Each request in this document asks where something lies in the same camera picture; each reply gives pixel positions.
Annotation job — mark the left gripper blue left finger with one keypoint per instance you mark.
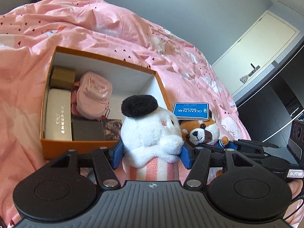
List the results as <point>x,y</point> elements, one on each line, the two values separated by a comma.
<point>116,154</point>

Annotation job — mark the long white box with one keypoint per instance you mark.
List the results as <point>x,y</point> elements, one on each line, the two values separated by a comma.
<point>58,125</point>

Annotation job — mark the pink fabric pouch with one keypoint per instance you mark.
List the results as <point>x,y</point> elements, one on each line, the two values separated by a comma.
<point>93,96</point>

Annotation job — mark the black door handle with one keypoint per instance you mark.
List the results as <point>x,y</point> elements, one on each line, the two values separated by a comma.
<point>255,69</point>

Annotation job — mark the black camera box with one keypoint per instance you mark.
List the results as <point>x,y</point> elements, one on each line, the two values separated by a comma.
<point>295,142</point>

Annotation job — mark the pink duvet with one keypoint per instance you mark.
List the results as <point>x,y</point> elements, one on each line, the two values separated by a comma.
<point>29,37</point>

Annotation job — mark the white door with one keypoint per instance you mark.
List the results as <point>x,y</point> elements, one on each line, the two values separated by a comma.
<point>260,45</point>

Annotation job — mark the pink card wallet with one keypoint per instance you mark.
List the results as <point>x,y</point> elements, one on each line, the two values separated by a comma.
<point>75,88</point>

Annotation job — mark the blue ocean park tag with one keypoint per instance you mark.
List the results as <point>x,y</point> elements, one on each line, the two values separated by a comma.
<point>191,111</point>

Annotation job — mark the white pink plush toy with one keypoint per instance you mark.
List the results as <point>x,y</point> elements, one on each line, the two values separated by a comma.
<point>152,140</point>

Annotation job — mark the black wardrobe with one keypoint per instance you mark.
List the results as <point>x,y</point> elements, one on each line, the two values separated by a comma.
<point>268,114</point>

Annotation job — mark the dark grey box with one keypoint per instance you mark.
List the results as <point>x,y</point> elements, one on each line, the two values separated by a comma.
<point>87,130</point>

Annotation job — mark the small gold box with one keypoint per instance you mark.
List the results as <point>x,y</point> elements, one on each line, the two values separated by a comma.
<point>62,78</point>

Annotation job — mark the person's right hand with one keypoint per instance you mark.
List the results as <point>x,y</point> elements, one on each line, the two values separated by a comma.
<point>296,186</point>

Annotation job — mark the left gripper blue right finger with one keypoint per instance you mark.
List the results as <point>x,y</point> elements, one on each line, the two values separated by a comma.
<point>188,156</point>

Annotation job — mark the red panda plush toy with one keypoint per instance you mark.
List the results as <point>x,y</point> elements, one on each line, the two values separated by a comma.
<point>196,132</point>

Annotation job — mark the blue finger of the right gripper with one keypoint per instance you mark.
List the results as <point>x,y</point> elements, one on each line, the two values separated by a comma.
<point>243,144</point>

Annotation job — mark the orange cardboard box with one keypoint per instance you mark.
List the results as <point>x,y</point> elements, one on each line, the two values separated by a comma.
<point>127,79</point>

